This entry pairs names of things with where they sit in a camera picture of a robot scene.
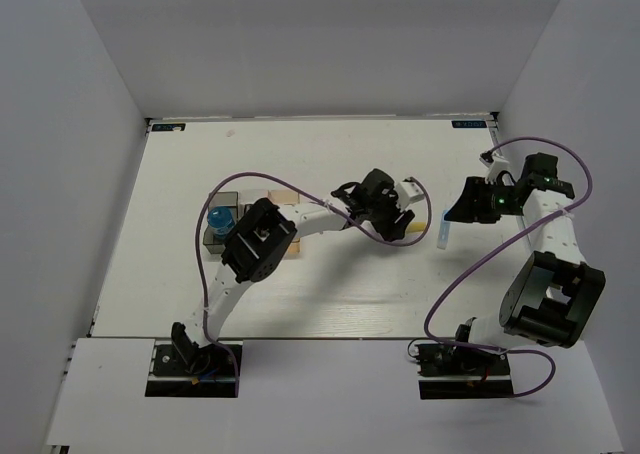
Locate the clear plastic container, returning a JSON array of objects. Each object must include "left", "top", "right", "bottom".
[{"left": 239, "top": 189, "right": 269, "bottom": 216}]

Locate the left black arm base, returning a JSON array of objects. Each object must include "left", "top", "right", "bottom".
[{"left": 145, "top": 322, "right": 243, "bottom": 399}]

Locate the left corner label sticker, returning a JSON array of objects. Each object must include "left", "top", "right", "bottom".
[{"left": 151, "top": 123, "right": 186, "bottom": 132}]

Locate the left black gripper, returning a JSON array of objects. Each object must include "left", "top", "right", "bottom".
[{"left": 367, "top": 187, "right": 415, "bottom": 243}]

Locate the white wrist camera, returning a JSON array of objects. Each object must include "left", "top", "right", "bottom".
[
  {"left": 395, "top": 178, "right": 424, "bottom": 211},
  {"left": 480, "top": 151, "right": 510, "bottom": 184}
]

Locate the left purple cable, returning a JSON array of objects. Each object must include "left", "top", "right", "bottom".
[{"left": 192, "top": 172, "right": 434, "bottom": 398}]

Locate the pastel blue marker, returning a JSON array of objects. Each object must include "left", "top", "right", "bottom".
[{"left": 437, "top": 209, "right": 450, "bottom": 250}]

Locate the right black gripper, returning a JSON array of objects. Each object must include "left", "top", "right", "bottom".
[{"left": 444, "top": 176, "right": 525, "bottom": 223}]

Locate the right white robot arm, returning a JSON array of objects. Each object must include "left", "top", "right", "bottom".
[{"left": 444, "top": 153, "right": 606, "bottom": 373}]

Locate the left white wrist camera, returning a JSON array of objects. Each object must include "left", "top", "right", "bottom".
[{"left": 395, "top": 178, "right": 424, "bottom": 211}]

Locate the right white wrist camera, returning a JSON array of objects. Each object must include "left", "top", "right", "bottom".
[{"left": 480, "top": 151, "right": 510, "bottom": 184}]

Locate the corner label sticker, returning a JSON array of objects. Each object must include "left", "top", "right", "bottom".
[
  {"left": 451, "top": 119, "right": 487, "bottom": 129},
  {"left": 151, "top": 123, "right": 186, "bottom": 132}
]

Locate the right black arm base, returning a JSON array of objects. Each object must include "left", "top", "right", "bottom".
[{"left": 408, "top": 342, "right": 514, "bottom": 400}]

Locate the right corner label sticker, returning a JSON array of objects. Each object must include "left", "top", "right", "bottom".
[{"left": 451, "top": 119, "right": 487, "bottom": 129}]

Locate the pastel yellow marker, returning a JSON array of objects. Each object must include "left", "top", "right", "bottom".
[{"left": 406, "top": 222, "right": 427, "bottom": 233}]

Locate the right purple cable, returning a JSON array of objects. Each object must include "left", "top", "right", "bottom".
[{"left": 423, "top": 136, "right": 594, "bottom": 399}]

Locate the purple cable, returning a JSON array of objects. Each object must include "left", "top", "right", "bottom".
[
  {"left": 192, "top": 172, "right": 434, "bottom": 398},
  {"left": 423, "top": 136, "right": 594, "bottom": 399}
]

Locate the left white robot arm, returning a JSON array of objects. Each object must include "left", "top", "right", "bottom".
[{"left": 171, "top": 169, "right": 428, "bottom": 374}]

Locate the tan plastic container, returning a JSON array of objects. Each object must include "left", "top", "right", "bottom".
[{"left": 268, "top": 189, "right": 301, "bottom": 259}]

